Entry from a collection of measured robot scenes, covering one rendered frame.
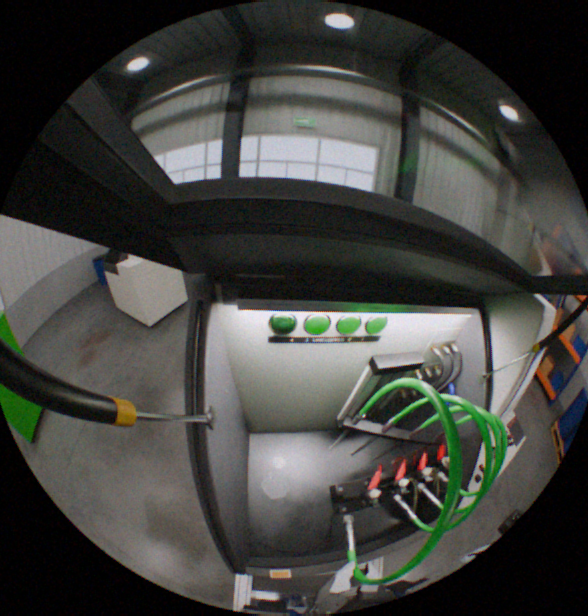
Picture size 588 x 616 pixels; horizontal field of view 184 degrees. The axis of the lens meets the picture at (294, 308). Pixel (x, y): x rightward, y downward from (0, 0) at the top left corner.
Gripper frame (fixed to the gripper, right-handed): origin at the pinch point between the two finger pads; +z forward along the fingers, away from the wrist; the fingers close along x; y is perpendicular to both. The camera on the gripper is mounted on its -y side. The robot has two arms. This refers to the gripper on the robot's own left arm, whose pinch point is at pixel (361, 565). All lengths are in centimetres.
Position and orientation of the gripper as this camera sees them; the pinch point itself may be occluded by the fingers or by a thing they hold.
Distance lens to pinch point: 41.5
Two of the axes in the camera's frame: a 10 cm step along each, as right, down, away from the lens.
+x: 9.0, 0.9, -4.3
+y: -2.2, 9.4, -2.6
